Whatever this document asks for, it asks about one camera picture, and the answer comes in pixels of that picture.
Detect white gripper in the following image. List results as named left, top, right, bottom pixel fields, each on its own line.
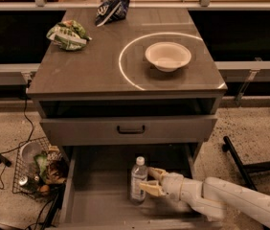
left=140, top=167, right=184, bottom=201

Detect clear plastic water bottle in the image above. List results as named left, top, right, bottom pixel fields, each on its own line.
left=129, top=156, right=147, bottom=204

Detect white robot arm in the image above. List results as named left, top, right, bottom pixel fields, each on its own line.
left=140, top=167, right=270, bottom=228

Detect open lower grey drawer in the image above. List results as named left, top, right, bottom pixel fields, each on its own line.
left=58, top=144, right=222, bottom=230

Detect grey drawer cabinet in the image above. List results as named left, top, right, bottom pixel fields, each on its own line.
left=28, top=8, right=227, bottom=156

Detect snack bags in basket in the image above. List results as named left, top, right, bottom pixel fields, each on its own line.
left=34, top=146, right=69, bottom=185

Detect black chair base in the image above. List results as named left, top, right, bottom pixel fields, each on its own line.
left=222, top=136, right=270, bottom=191

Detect white paper bowl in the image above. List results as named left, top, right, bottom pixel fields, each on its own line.
left=145, top=42, right=191, bottom=72

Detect green chip bag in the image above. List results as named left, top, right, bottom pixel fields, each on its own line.
left=46, top=20, right=92, bottom=51

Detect dark blue chip bag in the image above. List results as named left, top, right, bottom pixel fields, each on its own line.
left=95, top=0, right=130, bottom=27

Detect upper grey drawer with handle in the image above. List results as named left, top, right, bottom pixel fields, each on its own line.
left=40, top=115, right=217, bottom=146

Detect black wire basket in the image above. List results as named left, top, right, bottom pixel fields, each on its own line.
left=12, top=137, right=61, bottom=199

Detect black cable on floor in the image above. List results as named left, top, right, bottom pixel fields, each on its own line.
left=0, top=96, right=36, bottom=205

